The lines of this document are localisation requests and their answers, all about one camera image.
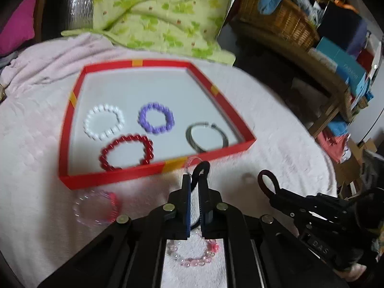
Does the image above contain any small pink clear bead bracelet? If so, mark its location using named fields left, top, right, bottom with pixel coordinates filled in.
left=166, top=230, right=221, bottom=268

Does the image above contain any black hair tie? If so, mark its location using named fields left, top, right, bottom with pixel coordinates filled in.
left=189, top=161, right=211, bottom=232

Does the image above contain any large pink clear bead bracelet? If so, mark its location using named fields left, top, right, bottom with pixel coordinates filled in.
left=72, top=188, right=121, bottom=228

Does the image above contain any red bead bracelet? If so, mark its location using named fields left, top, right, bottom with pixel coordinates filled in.
left=98, top=133, right=155, bottom=172

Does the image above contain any maroon hair tie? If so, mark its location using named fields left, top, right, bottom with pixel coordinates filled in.
left=257, top=169, right=281, bottom=200

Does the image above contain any silver metal bangle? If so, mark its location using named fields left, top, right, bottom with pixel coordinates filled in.
left=186, top=122, right=229, bottom=153

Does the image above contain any purple bead bracelet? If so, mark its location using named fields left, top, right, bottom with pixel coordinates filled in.
left=137, top=102, right=175, bottom=135

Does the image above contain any white bead bracelet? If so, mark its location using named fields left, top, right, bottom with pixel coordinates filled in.
left=83, top=103, right=126, bottom=141

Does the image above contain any person's right hand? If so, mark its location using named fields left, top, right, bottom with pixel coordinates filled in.
left=333, top=263, right=367, bottom=282

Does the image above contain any red cardboard box lid tray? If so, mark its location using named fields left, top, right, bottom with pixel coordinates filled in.
left=58, top=59, right=256, bottom=190

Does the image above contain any wooden shelf rack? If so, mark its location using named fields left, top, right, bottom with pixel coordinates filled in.
left=230, top=22, right=353, bottom=138

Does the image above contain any pale pink bed blanket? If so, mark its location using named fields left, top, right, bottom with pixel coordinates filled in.
left=1, top=33, right=336, bottom=287

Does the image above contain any blue cardboard box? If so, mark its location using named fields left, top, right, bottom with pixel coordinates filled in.
left=316, top=37, right=369, bottom=101

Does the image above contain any green floral quilt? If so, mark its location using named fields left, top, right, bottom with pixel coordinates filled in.
left=60, top=0, right=238, bottom=66

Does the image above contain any wicker basket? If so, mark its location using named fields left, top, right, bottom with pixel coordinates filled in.
left=238, top=0, right=320, bottom=50

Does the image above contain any silver foil insulation panel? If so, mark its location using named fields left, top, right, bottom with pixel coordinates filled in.
left=65, top=0, right=93, bottom=30

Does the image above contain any magenta pillow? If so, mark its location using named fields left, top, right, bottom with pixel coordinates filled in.
left=1, top=0, right=36, bottom=57

